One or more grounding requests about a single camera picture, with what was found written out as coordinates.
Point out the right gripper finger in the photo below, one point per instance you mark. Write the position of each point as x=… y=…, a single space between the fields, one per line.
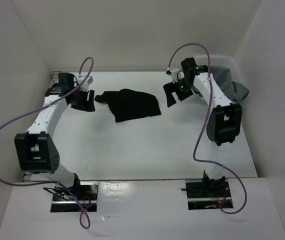
x=170 y=97
x=171 y=88

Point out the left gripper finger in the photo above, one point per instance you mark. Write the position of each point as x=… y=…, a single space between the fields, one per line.
x=86 y=107
x=90 y=98

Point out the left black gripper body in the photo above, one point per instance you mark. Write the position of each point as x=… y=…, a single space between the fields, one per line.
x=80 y=97

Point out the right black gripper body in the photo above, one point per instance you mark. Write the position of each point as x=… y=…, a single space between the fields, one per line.
x=185 y=89

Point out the black skirt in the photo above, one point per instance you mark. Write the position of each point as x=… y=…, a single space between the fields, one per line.
x=127 y=104

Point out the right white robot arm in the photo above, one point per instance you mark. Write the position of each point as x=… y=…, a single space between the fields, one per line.
x=214 y=84

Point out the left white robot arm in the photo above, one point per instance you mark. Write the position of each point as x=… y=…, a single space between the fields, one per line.
x=69 y=182

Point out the white plastic laundry basket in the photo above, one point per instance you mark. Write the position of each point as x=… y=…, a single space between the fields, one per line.
x=222 y=61

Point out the grey skirt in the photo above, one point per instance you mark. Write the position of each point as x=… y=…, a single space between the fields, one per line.
x=234 y=91

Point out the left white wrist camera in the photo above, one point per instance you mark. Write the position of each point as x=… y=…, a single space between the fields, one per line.
x=84 y=82

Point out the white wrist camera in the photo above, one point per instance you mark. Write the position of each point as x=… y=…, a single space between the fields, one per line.
x=84 y=82
x=173 y=73

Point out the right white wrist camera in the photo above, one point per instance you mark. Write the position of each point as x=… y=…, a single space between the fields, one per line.
x=173 y=73

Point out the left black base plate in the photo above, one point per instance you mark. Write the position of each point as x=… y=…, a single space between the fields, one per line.
x=87 y=198

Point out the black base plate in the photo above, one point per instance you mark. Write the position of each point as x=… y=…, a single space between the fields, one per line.
x=87 y=198
x=201 y=198

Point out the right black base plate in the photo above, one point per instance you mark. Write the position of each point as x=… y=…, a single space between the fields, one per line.
x=201 y=198

